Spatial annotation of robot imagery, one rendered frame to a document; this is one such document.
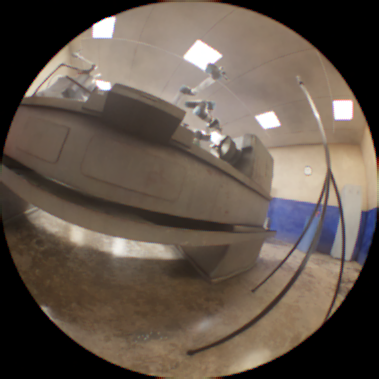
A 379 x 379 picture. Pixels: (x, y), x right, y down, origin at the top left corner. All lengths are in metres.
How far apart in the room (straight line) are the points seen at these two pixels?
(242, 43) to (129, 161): 2.79
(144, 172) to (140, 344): 0.72
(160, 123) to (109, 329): 0.82
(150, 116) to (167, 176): 0.26
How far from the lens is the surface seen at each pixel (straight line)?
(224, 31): 2.85
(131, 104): 0.45
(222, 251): 0.84
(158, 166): 0.50
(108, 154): 0.50
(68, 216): 0.40
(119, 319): 0.63
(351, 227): 3.88
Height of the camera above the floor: 0.58
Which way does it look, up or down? 4 degrees up
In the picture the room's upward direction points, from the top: 16 degrees clockwise
